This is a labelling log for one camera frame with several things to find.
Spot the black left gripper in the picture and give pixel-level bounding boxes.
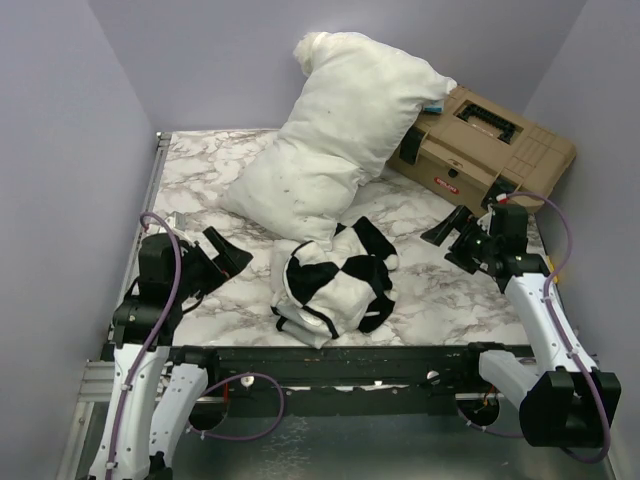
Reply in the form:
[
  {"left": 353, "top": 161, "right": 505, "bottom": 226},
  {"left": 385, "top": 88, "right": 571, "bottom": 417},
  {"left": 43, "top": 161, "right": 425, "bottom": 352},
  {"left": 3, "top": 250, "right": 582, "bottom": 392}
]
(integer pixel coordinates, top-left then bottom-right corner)
[{"left": 173, "top": 225, "right": 253, "bottom": 299}]

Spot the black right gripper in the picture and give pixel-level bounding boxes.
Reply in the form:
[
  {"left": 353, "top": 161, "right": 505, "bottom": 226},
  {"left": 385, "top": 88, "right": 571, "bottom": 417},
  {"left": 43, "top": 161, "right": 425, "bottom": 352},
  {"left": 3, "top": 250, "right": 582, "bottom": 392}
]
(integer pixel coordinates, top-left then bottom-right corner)
[{"left": 422, "top": 204, "right": 500, "bottom": 274}]

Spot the black and white checkered pillowcase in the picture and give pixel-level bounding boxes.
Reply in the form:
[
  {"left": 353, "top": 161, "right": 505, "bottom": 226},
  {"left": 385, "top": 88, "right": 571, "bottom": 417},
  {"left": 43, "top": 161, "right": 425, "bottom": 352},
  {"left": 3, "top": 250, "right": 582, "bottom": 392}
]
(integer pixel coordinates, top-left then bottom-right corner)
[{"left": 270, "top": 217, "right": 399, "bottom": 349}]

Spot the white pillow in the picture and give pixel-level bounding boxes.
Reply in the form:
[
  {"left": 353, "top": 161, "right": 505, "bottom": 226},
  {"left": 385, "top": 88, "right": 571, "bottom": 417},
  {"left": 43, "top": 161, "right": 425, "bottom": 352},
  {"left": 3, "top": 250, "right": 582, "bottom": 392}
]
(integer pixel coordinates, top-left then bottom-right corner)
[{"left": 222, "top": 32, "right": 457, "bottom": 247}]

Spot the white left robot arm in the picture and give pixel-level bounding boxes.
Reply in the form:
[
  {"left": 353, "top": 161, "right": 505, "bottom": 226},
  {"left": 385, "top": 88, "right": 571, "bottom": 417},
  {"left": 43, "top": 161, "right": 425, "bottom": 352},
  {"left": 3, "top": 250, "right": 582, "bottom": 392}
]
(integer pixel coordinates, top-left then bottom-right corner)
[{"left": 88, "top": 227, "right": 253, "bottom": 479}]

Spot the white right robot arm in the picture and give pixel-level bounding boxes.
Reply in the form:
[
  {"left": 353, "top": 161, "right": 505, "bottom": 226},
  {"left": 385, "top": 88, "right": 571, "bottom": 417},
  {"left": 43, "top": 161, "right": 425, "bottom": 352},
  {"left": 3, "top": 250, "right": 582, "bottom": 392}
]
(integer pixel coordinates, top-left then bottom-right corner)
[{"left": 421, "top": 201, "right": 621, "bottom": 452}]

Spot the blue pillow care label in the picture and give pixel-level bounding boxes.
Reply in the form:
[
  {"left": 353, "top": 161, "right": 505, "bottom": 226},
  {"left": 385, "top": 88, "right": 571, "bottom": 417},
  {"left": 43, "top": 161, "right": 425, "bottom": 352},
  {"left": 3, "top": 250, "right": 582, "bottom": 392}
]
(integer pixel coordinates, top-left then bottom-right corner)
[{"left": 422, "top": 99, "right": 445, "bottom": 114}]

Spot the tan plastic toolbox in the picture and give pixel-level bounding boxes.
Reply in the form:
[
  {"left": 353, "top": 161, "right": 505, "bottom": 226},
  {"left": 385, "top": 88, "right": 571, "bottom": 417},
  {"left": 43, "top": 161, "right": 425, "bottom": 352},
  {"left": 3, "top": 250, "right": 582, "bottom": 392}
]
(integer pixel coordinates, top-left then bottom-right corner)
[{"left": 387, "top": 86, "right": 576, "bottom": 216}]

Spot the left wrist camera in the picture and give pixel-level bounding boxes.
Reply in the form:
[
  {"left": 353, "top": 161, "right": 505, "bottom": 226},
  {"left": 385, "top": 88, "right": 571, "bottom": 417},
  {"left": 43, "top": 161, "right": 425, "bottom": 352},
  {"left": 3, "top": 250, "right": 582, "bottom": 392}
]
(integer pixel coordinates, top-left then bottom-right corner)
[{"left": 158, "top": 212, "right": 189, "bottom": 241}]

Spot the aluminium left side rail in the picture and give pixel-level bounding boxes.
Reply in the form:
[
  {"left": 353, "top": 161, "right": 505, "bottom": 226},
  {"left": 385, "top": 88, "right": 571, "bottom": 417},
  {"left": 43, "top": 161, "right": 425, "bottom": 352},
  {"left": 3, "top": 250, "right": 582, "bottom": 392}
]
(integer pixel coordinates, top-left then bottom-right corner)
[{"left": 108, "top": 132, "right": 172, "bottom": 350}]

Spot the black front mounting rail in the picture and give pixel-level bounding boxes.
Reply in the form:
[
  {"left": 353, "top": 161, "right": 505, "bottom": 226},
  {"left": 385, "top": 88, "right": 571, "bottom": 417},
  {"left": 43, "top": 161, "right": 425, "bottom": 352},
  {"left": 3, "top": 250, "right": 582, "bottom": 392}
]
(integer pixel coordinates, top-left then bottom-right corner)
[{"left": 99, "top": 341, "right": 536, "bottom": 419}]

